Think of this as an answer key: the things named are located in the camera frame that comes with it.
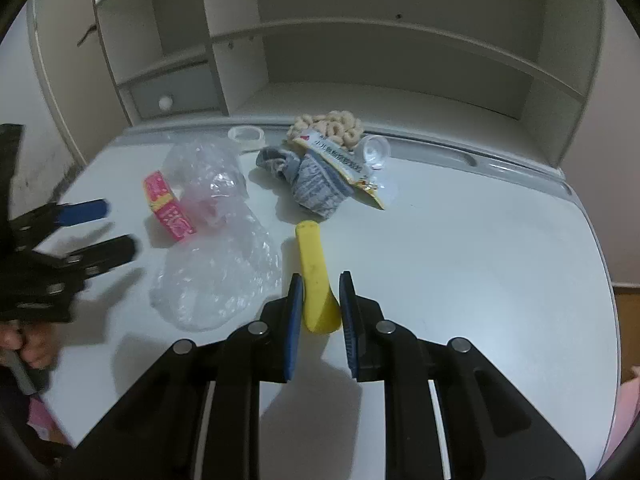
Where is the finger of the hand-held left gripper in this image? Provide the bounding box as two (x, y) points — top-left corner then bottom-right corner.
(10, 198), (110, 242)
(30, 234), (137, 292)

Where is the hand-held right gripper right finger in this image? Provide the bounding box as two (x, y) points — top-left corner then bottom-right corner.
(338, 270), (587, 480)

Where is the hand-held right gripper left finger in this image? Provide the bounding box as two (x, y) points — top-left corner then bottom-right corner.
(59, 273), (306, 480)

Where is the yellow plastic scoop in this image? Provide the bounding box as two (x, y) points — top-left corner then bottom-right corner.
(295, 220), (343, 335)

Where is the pink cardboard box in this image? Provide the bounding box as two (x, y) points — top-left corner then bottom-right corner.
(142, 170), (196, 242)

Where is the person's left hand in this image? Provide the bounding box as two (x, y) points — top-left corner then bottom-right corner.
(0, 321), (60, 370)

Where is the clear plastic bag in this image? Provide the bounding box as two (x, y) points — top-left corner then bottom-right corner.
(150, 132), (281, 332)

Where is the grey patterned sock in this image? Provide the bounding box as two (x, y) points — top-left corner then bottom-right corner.
(256, 145), (351, 221)

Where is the white door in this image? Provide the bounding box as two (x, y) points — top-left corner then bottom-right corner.
(27, 0), (136, 161)

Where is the grey drawer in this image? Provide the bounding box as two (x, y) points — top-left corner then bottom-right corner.
(129, 62), (221, 120)

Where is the yellow edged packet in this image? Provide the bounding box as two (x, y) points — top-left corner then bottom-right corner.
(292, 132), (388, 209)

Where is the clear plastic cup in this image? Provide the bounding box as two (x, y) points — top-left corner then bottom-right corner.
(359, 134), (392, 171)

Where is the pile of cereal rings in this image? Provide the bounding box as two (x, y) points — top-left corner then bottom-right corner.
(287, 110), (363, 148)

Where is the white desk hutch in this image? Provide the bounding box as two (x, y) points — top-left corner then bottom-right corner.
(92, 0), (608, 171)

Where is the pink cushion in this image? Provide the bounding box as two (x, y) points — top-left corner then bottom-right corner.
(595, 365), (640, 471)

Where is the clear plastic ring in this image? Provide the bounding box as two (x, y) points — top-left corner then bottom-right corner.
(227, 126), (266, 145)

